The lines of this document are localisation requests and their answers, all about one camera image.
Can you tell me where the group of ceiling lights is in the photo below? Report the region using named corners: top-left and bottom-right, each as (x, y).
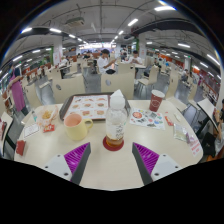
top-left (11, 1), bottom-right (219, 68)

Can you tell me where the small red sauce packet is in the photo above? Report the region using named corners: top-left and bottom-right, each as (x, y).
top-left (42, 123), bottom-right (56, 134)

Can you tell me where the white printed card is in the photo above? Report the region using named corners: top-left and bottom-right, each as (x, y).
top-left (23, 123), bottom-right (41, 139)

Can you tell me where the flat round red coaster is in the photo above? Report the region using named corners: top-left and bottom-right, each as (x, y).
top-left (102, 134), bottom-right (125, 152)

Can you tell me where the clear bag of fries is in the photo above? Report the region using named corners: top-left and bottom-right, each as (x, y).
top-left (34, 104), bottom-right (60, 128)

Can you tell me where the neighbouring dark-edged table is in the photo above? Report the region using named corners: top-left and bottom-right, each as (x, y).
top-left (196, 98), bottom-right (218, 124)

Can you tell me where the white sticker sheet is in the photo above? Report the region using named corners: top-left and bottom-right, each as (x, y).
top-left (129, 107), bottom-right (166, 131)

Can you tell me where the small red wrapper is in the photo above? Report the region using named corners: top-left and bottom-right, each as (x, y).
top-left (164, 114), bottom-right (175, 127)

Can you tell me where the clear plastic packet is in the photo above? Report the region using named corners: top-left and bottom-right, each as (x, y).
top-left (173, 123), bottom-right (189, 143)

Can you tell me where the ceiling air conditioner unit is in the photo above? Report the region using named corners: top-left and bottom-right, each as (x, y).
top-left (64, 17), bottom-right (86, 28)

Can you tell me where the pale yellow mug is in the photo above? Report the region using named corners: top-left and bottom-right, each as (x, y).
top-left (63, 112), bottom-right (94, 141)

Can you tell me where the clear plastic tea bottle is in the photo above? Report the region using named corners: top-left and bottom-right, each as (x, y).
top-left (104, 95), bottom-right (129, 149)

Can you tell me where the white paper napkin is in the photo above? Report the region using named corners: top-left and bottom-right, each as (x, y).
top-left (109, 88), bottom-right (126, 100)

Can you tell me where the group of beige chairs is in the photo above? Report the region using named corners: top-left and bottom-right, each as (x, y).
top-left (21, 56), bottom-right (208, 111)

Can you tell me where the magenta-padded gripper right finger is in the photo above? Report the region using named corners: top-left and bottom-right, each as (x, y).
top-left (131, 142), bottom-right (183, 187)

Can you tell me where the red paper cup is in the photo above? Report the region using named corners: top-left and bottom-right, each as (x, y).
top-left (148, 89), bottom-right (166, 113)

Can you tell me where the pink and white leaflet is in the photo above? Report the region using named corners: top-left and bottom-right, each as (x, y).
top-left (186, 133), bottom-right (203, 158)

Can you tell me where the person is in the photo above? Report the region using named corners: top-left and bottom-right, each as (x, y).
top-left (128, 49), bottom-right (144, 66)
top-left (201, 99), bottom-right (224, 161)
top-left (7, 64), bottom-right (29, 116)
top-left (96, 48), bottom-right (117, 75)

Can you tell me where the dark tray with menu paper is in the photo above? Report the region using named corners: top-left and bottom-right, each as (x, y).
top-left (59, 92), bottom-right (132, 122)

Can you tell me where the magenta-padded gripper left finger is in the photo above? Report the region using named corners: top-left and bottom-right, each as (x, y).
top-left (43, 142), bottom-right (92, 186)

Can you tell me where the beige chair with oval hole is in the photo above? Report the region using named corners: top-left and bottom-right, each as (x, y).
top-left (99, 71), bottom-right (136, 101)
top-left (51, 74), bottom-right (88, 104)

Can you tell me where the red wallet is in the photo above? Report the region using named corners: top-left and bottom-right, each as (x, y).
top-left (15, 139), bottom-right (27, 157)

